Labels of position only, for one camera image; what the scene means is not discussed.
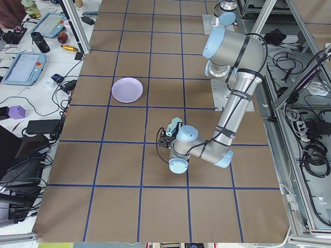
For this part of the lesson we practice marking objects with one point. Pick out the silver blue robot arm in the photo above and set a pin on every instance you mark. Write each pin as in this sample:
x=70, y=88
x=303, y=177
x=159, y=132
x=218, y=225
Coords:
x=216, y=150

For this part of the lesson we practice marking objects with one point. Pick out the upper blue teach pendant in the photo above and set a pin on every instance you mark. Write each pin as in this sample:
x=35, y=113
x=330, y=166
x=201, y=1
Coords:
x=50, y=25

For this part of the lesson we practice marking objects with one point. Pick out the blue teach pendant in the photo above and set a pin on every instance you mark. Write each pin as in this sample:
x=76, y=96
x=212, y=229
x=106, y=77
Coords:
x=50, y=25
x=25, y=69

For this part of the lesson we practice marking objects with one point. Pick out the black power adapter brick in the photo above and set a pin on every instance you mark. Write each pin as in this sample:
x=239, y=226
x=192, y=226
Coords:
x=45, y=126

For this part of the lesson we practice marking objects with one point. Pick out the mint green hexagonal cup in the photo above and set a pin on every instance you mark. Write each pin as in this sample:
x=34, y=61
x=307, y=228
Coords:
x=174, y=126

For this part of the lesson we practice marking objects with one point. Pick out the aluminium frame post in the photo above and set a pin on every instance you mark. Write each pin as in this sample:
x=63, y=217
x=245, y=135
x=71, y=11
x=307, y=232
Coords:
x=71, y=14

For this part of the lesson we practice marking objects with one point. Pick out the lavender round plate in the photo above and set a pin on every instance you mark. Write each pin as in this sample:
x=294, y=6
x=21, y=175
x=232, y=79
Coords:
x=127, y=90

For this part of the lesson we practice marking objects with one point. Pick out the brown paper table mat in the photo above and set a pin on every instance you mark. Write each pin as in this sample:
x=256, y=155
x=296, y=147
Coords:
x=110, y=183

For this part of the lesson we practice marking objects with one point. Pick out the black water bottle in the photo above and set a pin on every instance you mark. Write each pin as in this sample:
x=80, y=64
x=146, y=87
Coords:
x=40, y=42

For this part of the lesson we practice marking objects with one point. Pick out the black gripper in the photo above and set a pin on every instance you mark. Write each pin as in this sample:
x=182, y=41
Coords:
x=164, y=140

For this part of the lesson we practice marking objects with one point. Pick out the orange cylindrical tool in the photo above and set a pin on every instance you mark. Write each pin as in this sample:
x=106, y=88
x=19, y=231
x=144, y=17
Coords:
x=69, y=48

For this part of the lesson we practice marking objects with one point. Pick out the green glass bottle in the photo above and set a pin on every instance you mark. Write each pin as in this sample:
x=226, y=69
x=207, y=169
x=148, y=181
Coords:
x=31, y=8

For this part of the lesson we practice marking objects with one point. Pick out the red apple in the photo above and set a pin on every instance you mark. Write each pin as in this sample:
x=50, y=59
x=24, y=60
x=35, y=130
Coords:
x=62, y=37

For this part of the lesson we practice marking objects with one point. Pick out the purple hexagonal cup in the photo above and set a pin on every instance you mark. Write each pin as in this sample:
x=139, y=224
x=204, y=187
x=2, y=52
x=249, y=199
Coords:
x=17, y=112

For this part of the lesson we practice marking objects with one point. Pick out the lower blue teach pendant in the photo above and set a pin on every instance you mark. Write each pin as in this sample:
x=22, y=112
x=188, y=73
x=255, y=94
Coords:
x=25, y=69

